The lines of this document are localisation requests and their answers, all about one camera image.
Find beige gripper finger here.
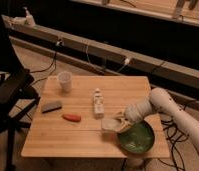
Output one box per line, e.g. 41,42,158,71
117,121,131,133
113,111,125,119

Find black chair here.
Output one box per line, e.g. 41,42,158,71
0,14,40,171

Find white tube bottle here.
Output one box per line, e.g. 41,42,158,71
93,88,104,119

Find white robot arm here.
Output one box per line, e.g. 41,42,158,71
115,88,199,150

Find white sponge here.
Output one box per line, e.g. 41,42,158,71
101,118,120,131

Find white spray bottle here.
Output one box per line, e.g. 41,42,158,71
23,7,36,27

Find green ceramic bowl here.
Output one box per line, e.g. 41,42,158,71
117,121,155,154

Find orange carrot toy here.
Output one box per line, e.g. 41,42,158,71
62,114,81,122

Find long wooden ledge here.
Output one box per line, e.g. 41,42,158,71
2,15,199,89

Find gray rectangular block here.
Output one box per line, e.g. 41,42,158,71
41,101,62,113

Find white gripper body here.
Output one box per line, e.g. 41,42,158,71
124,99,156,122

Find wooden table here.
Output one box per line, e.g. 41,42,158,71
21,75,171,159

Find white plastic cup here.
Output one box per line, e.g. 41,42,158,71
57,71,72,92

